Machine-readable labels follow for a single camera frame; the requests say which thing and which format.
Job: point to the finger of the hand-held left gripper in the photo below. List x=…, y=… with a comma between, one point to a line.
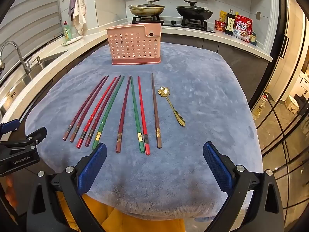
x=36, y=136
x=8, y=127

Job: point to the brown chopstick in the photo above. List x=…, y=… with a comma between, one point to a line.
x=155, y=111

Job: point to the red snack packet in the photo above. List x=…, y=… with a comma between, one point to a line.
x=220, y=26

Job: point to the bright red chopstick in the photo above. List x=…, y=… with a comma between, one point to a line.
x=97, y=112
x=143, y=114

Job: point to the red white cereal bag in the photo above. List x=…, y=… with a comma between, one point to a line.
x=242, y=29

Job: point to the dark base cabinet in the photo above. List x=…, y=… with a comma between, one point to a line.
x=241, y=65

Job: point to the gold flower spoon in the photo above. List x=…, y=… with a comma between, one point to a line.
x=163, y=91

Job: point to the grey wall switch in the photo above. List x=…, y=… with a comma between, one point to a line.
x=258, y=15

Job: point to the sink soap pump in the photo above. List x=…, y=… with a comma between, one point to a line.
x=37, y=59

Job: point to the black framed glass door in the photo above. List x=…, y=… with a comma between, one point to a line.
x=297, y=53

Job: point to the small blue yellow box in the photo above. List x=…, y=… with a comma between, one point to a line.
x=253, y=38

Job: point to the white kitchen counter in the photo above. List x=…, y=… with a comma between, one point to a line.
x=236, y=44

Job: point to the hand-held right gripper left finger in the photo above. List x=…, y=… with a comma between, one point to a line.
x=93, y=166

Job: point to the green dish soap bottle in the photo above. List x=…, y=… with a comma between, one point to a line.
x=68, y=32

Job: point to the white plate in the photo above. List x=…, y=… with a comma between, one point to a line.
x=72, y=41

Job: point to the white box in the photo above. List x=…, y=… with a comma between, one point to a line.
x=292, y=104

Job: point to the person's left hand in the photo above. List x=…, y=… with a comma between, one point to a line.
x=10, y=189

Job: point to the dark red twisted chopstick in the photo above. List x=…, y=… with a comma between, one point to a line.
x=103, y=111

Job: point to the cooking oil bottle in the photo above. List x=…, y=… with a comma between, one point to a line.
x=260, y=108

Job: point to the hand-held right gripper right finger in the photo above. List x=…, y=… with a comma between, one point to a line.
x=216, y=164

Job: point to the yellow packet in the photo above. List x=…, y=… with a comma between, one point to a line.
x=222, y=15

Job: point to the green twisted chopstick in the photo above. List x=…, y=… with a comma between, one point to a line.
x=109, y=112

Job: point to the blue-grey plush blanket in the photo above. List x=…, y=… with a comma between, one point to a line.
x=193, y=101

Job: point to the black gas stove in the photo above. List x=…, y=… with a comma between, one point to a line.
x=169, y=24

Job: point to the dark sauce bottle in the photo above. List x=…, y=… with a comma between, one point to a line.
x=229, y=24

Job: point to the pink perforated utensil holder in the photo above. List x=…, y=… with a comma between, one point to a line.
x=132, y=46

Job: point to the steel kitchen sink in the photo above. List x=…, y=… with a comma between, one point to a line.
x=48, y=59

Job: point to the purple hanging cloth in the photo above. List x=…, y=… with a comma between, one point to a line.
x=72, y=4

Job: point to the yellow cloth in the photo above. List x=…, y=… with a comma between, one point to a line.
x=120, y=222

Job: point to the white window blinds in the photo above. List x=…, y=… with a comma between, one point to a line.
x=31, y=17

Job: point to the black wok with lid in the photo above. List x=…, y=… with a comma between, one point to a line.
x=193, y=13

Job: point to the maroon chopstick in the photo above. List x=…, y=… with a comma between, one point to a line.
x=85, y=107
x=90, y=107

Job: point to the chrome kitchen faucet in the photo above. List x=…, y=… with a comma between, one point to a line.
x=22, y=58

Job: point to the beige wok with lid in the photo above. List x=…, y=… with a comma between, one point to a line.
x=147, y=9

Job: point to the white hanging towel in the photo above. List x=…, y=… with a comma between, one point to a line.
x=79, y=12

